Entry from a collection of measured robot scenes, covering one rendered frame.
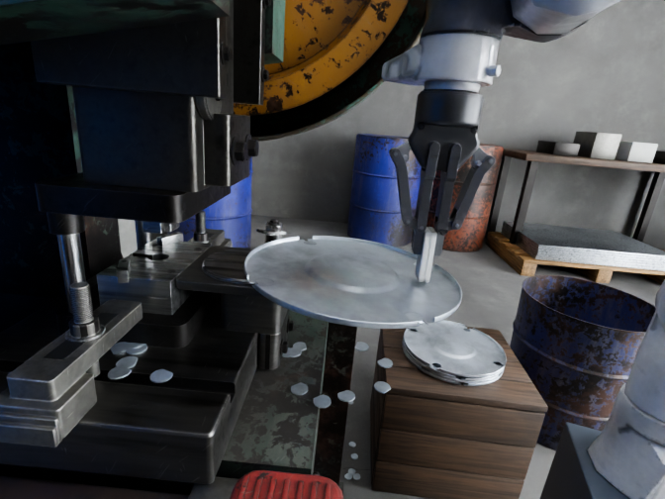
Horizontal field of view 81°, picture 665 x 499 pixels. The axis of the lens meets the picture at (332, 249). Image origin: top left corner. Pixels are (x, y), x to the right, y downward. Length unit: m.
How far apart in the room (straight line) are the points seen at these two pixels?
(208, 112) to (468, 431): 0.98
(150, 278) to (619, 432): 0.76
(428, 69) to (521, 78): 3.63
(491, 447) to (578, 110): 3.53
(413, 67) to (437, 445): 0.94
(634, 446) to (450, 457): 0.51
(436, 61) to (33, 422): 0.50
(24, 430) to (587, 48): 4.30
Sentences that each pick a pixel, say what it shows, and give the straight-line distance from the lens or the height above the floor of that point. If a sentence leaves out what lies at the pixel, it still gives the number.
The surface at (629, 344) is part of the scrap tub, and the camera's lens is 1.43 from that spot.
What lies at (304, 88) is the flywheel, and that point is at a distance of 0.83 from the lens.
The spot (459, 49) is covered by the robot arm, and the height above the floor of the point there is 1.06.
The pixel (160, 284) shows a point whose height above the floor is 0.77.
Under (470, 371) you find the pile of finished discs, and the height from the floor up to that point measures 0.38.
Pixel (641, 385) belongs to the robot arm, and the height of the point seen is 0.63.
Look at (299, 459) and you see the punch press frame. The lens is 0.46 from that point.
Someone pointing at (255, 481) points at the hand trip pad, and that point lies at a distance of 0.29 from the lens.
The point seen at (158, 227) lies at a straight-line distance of 0.55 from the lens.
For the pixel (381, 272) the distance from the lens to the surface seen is 0.53.
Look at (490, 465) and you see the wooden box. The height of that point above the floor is 0.14.
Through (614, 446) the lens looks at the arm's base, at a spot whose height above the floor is 0.51.
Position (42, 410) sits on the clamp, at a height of 0.73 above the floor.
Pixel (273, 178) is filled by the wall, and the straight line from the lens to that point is 3.90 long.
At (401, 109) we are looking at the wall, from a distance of 3.82.
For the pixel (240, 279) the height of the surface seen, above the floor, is 0.78.
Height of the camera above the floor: 0.98
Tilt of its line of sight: 19 degrees down
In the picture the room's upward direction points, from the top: 5 degrees clockwise
